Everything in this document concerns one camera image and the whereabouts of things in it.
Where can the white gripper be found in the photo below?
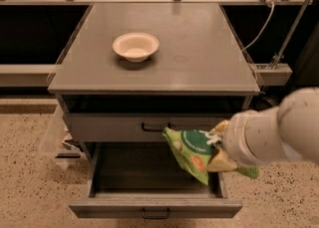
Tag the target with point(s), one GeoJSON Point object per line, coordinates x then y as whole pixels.
{"type": "Point", "coordinates": [234, 141]}

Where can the green rice chip bag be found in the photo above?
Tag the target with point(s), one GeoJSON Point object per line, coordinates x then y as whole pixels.
{"type": "Point", "coordinates": [193, 150]}

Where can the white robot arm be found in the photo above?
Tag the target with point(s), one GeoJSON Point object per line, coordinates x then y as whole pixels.
{"type": "Point", "coordinates": [287, 132]}

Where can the open grey lower drawer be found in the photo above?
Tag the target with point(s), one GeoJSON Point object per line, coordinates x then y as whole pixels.
{"type": "Point", "coordinates": [126, 177]}

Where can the grey drawer cabinet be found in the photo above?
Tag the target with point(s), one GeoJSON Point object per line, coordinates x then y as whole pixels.
{"type": "Point", "coordinates": [198, 68]}

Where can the closed grey upper drawer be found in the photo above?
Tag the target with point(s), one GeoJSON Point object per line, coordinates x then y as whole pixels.
{"type": "Point", "coordinates": [127, 127]}

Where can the dark cabinet at right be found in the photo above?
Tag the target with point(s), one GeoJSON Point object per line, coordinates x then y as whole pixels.
{"type": "Point", "coordinates": [307, 65]}

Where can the white paper bowl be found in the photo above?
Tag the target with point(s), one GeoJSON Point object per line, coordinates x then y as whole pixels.
{"type": "Point", "coordinates": [136, 47]}

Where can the clear plastic storage bin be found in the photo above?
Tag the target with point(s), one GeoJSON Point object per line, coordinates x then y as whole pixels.
{"type": "Point", "coordinates": [58, 145]}

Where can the black upper drawer handle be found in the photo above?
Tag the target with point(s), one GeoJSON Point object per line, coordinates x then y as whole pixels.
{"type": "Point", "coordinates": [154, 127]}

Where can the black drawer handle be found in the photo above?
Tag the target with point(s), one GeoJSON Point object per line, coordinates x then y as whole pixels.
{"type": "Point", "coordinates": [154, 127]}
{"type": "Point", "coordinates": [155, 214]}

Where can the black lower drawer handle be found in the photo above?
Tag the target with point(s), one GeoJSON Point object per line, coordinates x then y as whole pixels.
{"type": "Point", "coordinates": [155, 214]}

